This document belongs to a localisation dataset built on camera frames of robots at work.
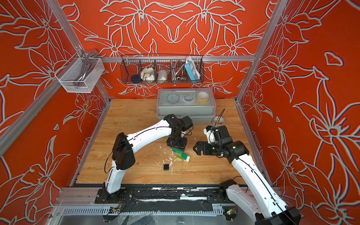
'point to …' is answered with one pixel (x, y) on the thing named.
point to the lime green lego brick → (178, 154)
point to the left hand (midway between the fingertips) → (181, 148)
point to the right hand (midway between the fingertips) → (198, 148)
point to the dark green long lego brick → (183, 156)
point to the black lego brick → (166, 167)
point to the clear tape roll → (221, 122)
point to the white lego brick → (187, 160)
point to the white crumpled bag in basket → (147, 74)
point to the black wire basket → (162, 69)
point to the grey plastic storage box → (198, 103)
